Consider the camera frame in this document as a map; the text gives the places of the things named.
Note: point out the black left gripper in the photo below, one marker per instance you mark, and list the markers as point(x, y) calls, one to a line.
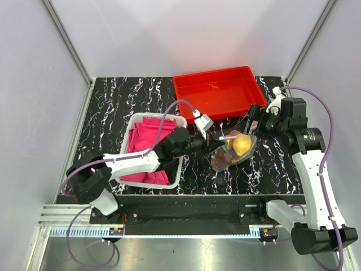
point(214, 144)

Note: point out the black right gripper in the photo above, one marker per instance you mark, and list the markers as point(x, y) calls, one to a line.
point(256, 112)

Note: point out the clear zip top bag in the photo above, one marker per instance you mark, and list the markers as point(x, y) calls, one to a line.
point(239, 159)

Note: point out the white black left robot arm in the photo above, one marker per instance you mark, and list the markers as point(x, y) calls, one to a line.
point(89, 177)

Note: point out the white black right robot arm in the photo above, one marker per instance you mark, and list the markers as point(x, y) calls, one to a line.
point(323, 229)

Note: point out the green fake vegetable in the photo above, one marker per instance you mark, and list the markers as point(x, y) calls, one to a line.
point(227, 144)

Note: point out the red fake food piece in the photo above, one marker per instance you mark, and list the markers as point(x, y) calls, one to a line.
point(222, 159)

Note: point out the yellow fake fruit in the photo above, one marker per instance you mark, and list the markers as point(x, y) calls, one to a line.
point(242, 144)

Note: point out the red plastic tray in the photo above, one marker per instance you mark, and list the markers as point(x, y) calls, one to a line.
point(222, 93)

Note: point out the black cloth in basket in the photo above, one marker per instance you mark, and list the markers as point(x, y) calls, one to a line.
point(171, 169)

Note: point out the white perforated plastic basket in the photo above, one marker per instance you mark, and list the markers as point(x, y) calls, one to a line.
point(127, 141)

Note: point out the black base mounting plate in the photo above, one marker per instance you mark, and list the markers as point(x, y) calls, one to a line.
point(191, 214)

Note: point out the pink cloth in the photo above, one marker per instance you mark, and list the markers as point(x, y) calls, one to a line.
point(143, 136)

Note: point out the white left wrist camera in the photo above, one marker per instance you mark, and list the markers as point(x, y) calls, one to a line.
point(203, 122)

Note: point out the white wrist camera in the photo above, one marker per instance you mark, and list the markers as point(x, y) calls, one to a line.
point(203, 122)
point(275, 101)

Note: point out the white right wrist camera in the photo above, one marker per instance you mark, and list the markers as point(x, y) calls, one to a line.
point(275, 101)

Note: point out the aluminium frame rail right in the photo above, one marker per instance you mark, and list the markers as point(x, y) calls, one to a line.
point(322, 19)

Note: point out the aluminium frame rail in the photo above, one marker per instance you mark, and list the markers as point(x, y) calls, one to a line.
point(322, 19)
point(60, 29)

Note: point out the aluminium frame rail left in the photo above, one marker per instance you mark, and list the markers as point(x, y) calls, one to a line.
point(60, 29)

